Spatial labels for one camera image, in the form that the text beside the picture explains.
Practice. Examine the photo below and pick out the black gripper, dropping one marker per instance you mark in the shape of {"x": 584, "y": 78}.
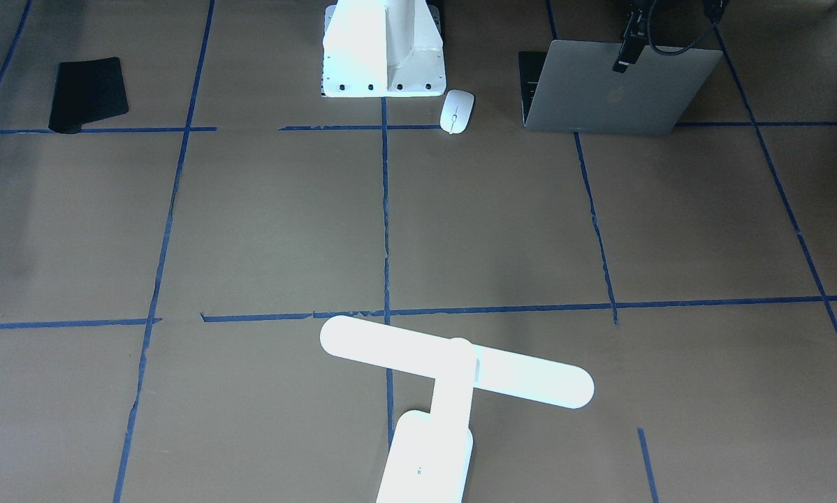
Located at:
{"x": 631, "y": 50}

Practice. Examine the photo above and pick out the grey laptop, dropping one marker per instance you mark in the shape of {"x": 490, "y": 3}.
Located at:
{"x": 573, "y": 87}

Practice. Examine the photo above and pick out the white wireless mouse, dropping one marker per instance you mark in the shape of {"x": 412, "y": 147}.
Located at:
{"x": 457, "y": 111}

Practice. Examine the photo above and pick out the black mouse pad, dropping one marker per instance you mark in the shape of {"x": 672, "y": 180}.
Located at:
{"x": 86, "y": 92}

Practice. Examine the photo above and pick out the white desk lamp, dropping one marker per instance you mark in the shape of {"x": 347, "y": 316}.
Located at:
{"x": 430, "y": 452}

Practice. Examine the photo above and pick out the white pedestal column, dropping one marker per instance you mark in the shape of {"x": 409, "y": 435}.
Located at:
{"x": 375, "y": 49}

